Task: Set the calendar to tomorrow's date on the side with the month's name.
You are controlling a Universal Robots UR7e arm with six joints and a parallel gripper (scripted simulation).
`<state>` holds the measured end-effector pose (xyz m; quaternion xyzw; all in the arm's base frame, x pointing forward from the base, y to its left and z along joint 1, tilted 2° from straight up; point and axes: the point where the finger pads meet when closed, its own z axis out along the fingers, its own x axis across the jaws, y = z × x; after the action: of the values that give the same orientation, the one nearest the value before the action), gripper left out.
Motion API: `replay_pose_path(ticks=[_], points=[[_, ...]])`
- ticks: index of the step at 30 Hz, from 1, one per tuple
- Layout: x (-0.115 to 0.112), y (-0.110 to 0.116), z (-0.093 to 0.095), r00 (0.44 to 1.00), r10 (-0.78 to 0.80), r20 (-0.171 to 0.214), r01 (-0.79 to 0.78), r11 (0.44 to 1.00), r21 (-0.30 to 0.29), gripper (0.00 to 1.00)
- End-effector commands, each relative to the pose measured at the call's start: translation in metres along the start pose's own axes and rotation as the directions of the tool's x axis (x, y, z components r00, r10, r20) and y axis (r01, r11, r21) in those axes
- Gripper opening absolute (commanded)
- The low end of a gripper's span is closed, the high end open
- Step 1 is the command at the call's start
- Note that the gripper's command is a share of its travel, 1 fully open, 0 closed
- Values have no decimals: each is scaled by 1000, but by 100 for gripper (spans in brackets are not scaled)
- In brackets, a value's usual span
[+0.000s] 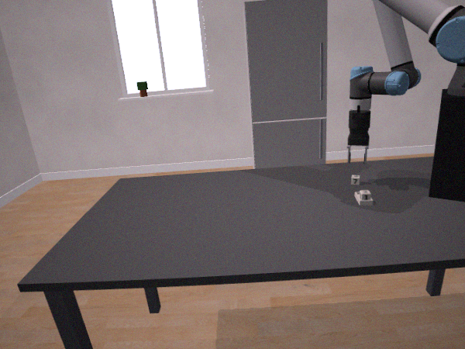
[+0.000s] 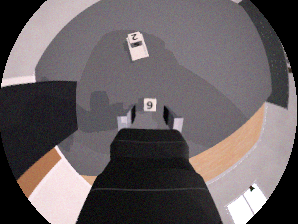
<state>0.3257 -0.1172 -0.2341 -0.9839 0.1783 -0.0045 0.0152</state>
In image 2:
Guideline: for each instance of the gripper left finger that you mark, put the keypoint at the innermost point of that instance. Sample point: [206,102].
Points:
[127,118]

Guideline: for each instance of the white number cube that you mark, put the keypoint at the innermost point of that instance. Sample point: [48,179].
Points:
[149,104]
[135,39]

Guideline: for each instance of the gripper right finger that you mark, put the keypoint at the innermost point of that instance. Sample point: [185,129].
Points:
[172,120]

